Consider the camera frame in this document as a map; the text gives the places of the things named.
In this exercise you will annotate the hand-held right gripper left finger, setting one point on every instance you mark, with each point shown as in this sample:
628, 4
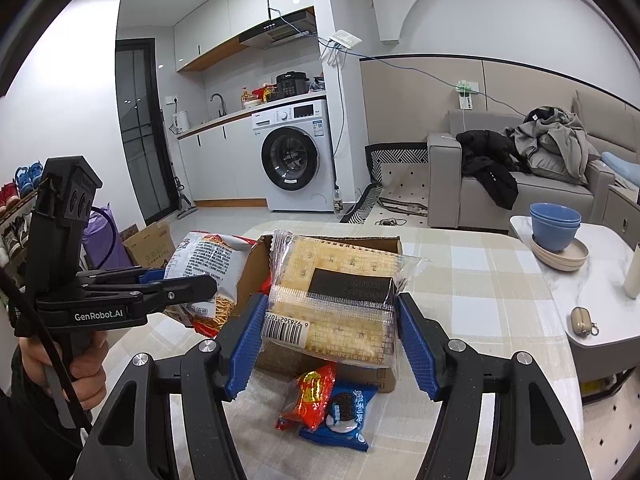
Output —
245, 355

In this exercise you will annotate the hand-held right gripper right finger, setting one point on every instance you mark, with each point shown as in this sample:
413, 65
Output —
417, 355

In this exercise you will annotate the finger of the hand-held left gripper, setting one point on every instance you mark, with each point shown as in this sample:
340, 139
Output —
185, 290
152, 275

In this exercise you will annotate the white noodle snack packet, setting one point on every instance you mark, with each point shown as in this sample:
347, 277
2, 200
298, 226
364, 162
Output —
210, 260

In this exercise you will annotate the brown cardboard box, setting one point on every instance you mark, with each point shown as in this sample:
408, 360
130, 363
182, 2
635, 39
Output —
386, 381

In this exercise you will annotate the red yellow-print snack packet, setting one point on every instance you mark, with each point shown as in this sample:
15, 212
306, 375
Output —
310, 395

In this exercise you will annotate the clear cracker packet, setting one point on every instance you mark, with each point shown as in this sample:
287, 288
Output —
330, 270

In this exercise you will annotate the person's left forearm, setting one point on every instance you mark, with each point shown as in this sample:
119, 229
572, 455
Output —
30, 435

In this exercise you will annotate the person's left hand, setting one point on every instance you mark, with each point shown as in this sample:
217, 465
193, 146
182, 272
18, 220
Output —
90, 357

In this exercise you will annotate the printed floor cardboard box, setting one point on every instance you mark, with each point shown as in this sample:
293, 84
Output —
152, 247

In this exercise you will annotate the blue shoes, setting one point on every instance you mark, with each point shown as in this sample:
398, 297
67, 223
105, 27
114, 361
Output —
27, 180

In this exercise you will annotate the purple bag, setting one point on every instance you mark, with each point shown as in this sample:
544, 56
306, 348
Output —
102, 240

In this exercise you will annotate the red shoes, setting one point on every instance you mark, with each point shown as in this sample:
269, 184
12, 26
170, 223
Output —
9, 195

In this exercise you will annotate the shoe rack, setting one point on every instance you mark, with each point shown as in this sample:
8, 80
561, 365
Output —
15, 240

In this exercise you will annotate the grey floor mop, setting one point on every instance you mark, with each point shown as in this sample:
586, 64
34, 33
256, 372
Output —
184, 207

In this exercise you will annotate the blue cookie packet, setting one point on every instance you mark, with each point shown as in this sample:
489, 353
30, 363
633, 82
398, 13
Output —
350, 412

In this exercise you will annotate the dark glass door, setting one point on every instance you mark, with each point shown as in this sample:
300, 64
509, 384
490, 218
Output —
142, 135

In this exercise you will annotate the white kitchen counter cabinet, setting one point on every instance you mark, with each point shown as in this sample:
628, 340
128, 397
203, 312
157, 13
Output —
220, 165

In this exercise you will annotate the white kettle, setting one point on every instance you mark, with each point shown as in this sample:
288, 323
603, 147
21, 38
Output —
181, 122

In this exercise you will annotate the beige earbud case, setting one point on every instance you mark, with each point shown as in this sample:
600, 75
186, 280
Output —
582, 320

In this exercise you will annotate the grey sofa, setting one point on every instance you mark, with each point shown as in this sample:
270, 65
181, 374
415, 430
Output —
447, 185

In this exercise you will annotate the clear plastic bottle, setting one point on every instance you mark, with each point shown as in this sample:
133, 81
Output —
338, 200

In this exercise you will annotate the folded patterned rug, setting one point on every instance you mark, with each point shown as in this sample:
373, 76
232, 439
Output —
400, 180

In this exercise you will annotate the metal faucet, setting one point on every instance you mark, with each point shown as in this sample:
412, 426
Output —
220, 102

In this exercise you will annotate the blue bowl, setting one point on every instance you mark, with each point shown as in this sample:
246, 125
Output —
555, 237
555, 212

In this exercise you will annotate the beige plate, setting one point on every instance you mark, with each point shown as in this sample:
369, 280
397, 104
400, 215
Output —
575, 255

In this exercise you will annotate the white coffee table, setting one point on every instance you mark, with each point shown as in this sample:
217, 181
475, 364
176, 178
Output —
600, 285

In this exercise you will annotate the white bowl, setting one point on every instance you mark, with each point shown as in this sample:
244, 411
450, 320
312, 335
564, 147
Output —
252, 104

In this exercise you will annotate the yellow bottle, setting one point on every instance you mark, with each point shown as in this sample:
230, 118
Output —
245, 99

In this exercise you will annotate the white washing machine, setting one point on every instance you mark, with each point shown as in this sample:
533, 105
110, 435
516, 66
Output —
300, 125

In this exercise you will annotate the black jacket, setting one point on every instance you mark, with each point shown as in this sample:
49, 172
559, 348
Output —
487, 165

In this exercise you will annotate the red food bag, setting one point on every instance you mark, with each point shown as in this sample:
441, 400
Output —
264, 94

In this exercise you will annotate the cream cup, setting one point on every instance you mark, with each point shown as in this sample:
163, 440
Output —
632, 270

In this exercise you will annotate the black pressure cooker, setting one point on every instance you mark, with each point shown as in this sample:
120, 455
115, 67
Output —
292, 84

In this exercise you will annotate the white upper cabinets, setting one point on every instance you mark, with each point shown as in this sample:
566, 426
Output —
225, 15

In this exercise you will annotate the grey side table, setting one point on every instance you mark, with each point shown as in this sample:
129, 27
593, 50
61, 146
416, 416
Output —
622, 215

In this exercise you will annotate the grey clothes pile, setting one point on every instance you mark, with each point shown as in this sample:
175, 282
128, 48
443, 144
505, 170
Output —
555, 145

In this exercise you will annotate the black range hood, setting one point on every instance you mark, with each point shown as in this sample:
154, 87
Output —
280, 32

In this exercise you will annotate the light blue pillow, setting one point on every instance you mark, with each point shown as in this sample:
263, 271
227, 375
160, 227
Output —
622, 167

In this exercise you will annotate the white router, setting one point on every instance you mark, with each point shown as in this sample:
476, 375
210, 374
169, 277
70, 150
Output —
342, 40

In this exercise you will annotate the white wall socket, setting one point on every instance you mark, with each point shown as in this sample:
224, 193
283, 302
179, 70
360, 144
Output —
466, 96

